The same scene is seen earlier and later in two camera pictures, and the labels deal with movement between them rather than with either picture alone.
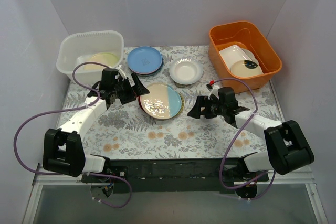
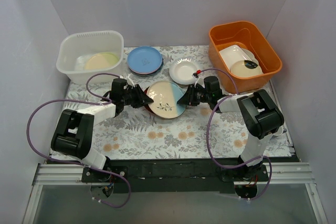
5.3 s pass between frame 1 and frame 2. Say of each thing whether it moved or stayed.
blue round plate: stayed
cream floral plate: stayed
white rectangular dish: stayed
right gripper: moved
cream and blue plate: moved
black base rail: stayed
